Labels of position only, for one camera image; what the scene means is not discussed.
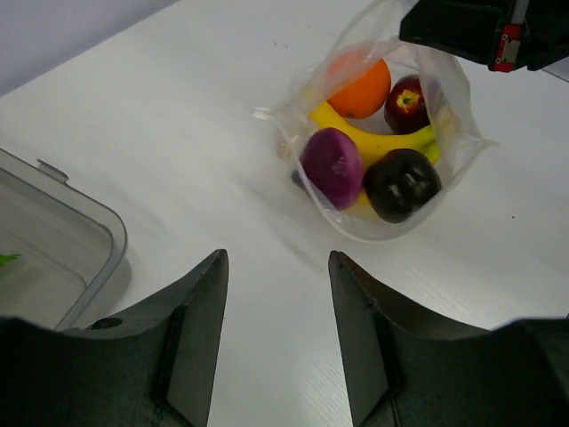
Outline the purple white-dotted toy food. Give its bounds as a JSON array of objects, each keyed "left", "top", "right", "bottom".
[{"left": 300, "top": 127, "right": 365, "bottom": 210}]

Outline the yellow white-dotted toy food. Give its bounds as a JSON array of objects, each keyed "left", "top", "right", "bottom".
[{"left": 309, "top": 101, "right": 439, "bottom": 210}]

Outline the orange toy fruit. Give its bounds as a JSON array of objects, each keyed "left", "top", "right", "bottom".
[{"left": 327, "top": 59, "right": 391, "bottom": 119}]

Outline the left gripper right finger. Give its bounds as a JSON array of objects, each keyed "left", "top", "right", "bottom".
[{"left": 328, "top": 251, "right": 568, "bottom": 426}]

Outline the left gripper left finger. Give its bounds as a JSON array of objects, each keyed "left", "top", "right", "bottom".
[{"left": 1, "top": 249, "right": 229, "bottom": 426}]

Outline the dark round toy fruit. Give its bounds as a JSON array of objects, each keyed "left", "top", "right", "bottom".
[{"left": 363, "top": 149, "right": 442, "bottom": 223}]

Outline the clear grey plastic bin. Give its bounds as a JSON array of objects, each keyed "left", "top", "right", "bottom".
[{"left": 1, "top": 151, "right": 132, "bottom": 330}]

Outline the dark red toy plum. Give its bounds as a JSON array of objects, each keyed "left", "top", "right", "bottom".
[{"left": 384, "top": 75, "right": 430, "bottom": 134}]

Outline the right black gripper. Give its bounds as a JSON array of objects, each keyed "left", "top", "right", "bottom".
[{"left": 399, "top": 0, "right": 568, "bottom": 72}]

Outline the clear zip top bag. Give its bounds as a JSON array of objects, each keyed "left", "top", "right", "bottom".
[{"left": 254, "top": 1, "right": 492, "bottom": 243}]

